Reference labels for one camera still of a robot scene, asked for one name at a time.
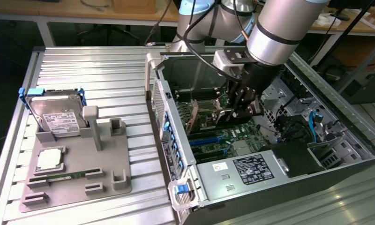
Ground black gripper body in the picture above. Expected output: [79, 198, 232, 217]
[233, 61, 284, 97]

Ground black graphics card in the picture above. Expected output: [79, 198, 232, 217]
[185, 99, 266, 135]

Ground CPU socket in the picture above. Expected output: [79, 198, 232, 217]
[196, 100, 221, 120]

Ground green motherboard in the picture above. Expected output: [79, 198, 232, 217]
[175, 90, 270, 165]

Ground silver chipset heatsink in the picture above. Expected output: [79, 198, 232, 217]
[231, 140, 253, 156]

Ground blue expansion slot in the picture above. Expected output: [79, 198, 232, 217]
[188, 136, 221, 146]

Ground grey power supply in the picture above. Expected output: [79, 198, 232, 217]
[195, 150, 294, 203]

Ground white and black device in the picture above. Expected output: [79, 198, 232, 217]
[312, 13, 342, 27]

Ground dark grey box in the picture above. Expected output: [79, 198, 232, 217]
[343, 73, 375, 105]

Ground black tripod pole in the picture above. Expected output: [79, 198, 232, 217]
[308, 0, 375, 67]

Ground wooden desk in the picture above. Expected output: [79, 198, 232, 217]
[306, 0, 375, 66]
[0, 0, 180, 47]

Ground open PC case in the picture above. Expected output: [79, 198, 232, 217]
[144, 52, 375, 225]

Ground black monitor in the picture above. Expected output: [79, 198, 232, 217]
[327, 0, 375, 21]

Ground grey parts rack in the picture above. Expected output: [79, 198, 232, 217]
[18, 105, 135, 213]

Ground hard disk with blue caddy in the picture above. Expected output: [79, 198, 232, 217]
[18, 87, 89, 138]

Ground green RAM stick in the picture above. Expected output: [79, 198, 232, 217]
[29, 169, 100, 183]

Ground silver CPU chip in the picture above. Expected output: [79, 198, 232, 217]
[36, 149, 65, 170]

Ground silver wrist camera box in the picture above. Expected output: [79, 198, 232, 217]
[212, 49, 257, 74]

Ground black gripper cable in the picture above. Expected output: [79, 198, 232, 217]
[183, 0, 241, 83]

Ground blue SATA wire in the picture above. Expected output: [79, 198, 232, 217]
[306, 109, 326, 144]

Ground grey flat cable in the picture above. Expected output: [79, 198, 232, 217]
[307, 137, 344, 151]

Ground black cable with plug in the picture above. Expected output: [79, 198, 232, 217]
[145, 0, 173, 46]

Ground grey coiled cable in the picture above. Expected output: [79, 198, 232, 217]
[80, 0, 111, 7]

